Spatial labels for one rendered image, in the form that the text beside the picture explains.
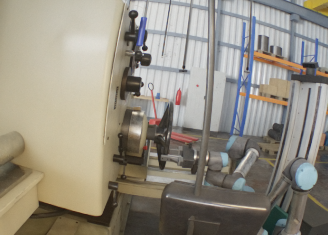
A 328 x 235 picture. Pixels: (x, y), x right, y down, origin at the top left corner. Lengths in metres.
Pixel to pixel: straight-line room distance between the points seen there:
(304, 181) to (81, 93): 1.00
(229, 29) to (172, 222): 8.76
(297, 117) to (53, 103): 1.42
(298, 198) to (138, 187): 1.37
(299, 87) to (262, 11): 8.51
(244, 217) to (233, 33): 8.76
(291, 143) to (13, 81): 1.62
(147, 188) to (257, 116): 7.86
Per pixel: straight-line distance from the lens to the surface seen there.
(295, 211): 1.24
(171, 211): 0.74
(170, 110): 1.21
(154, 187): 2.08
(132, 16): 0.85
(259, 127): 9.70
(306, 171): 1.14
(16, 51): 0.96
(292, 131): 1.67
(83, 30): 0.84
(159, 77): 8.68
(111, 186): 1.05
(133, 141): 1.25
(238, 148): 1.53
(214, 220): 0.74
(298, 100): 1.66
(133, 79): 1.05
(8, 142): 0.88
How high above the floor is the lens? 1.59
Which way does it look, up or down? 8 degrees down
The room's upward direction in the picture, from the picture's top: 8 degrees clockwise
